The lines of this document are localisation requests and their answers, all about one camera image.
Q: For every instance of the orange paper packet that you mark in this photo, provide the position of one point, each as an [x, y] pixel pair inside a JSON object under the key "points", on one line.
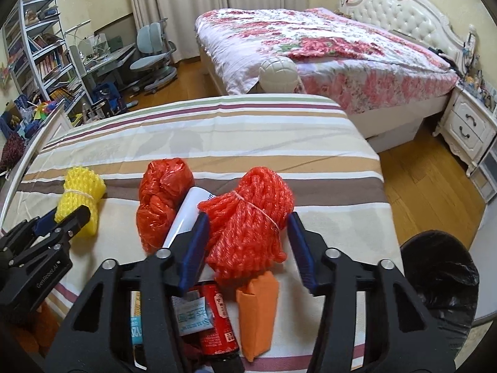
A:
{"points": [[258, 311]]}

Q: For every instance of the grey desk chair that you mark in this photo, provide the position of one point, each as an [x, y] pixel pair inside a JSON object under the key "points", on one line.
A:
{"points": [[153, 50]]}

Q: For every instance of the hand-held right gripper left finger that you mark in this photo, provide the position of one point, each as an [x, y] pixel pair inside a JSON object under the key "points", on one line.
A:
{"points": [[194, 248]]}

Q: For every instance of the orange cloth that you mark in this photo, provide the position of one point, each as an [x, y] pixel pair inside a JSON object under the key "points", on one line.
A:
{"points": [[39, 328]]}

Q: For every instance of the white nightstand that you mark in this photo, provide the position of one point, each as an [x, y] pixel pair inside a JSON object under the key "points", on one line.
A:
{"points": [[466, 124]]}

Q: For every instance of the red plastic bag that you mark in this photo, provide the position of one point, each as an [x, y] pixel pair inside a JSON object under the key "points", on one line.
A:
{"points": [[159, 194]]}

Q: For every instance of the red drink can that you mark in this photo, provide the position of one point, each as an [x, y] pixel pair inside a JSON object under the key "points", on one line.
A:
{"points": [[217, 318]]}

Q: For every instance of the white bed frame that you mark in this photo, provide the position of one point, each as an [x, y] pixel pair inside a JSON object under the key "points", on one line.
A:
{"points": [[403, 112]]}

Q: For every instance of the pile of colourful toys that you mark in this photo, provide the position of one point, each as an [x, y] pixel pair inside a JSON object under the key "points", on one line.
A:
{"points": [[35, 114]]}

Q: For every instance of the yellow foam fruit net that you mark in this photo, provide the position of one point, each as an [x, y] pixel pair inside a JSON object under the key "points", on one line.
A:
{"points": [[79, 194]]}

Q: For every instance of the yellow and blue packet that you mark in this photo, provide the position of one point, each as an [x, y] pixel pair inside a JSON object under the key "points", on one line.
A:
{"points": [[136, 318]]}

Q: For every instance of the white bed rail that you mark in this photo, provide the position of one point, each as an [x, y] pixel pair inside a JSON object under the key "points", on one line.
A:
{"points": [[27, 155]]}

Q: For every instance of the black lined trash bin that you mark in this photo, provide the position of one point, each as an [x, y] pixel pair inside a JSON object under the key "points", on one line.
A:
{"points": [[438, 279]]}

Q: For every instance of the small white sachet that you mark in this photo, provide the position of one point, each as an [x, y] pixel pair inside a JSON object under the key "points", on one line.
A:
{"points": [[192, 316]]}

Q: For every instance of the white bookshelf with books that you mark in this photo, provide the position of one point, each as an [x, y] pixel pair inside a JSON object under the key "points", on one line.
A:
{"points": [[42, 58]]}

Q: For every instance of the cream curtain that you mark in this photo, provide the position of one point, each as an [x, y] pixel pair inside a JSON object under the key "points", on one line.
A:
{"points": [[163, 0]]}

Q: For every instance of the white powder packet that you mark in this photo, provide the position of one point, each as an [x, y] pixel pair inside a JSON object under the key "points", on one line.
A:
{"points": [[184, 217]]}

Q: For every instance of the white storage box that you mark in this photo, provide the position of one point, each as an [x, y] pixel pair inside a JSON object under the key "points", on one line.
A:
{"points": [[394, 136]]}

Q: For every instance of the cluster of small bottles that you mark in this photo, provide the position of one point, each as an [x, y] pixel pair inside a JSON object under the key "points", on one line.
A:
{"points": [[481, 85]]}

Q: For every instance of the maroon cloth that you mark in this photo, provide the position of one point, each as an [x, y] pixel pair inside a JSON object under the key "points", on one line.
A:
{"points": [[11, 149]]}

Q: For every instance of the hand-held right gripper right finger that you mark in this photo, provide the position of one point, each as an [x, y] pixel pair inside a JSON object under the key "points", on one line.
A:
{"points": [[301, 248]]}

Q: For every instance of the striped bed sheet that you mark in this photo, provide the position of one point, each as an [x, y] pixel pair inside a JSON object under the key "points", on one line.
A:
{"points": [[233, 140]]}

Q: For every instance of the plastic drawer unit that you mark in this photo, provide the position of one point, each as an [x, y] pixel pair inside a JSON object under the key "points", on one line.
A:
{"points": [[485, 180]]}

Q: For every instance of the blue storage bin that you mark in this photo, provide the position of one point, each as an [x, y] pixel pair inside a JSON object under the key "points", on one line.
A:
{"points": [[108, 95]]}

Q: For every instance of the red foam fruit net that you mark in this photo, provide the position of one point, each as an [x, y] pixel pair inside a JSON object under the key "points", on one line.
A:
{"points": [[248, 217]]}

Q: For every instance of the white tufted headboard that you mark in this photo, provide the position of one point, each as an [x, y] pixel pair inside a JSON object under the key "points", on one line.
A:
{"points": [[407, 11]]}

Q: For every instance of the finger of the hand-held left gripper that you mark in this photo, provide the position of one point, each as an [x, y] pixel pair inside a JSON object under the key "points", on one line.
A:
{"points": [[75, 221], [44, 221]]}

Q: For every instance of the grey study desk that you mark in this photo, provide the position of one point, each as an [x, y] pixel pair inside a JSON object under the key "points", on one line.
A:
{"points": [[105, 60]]}

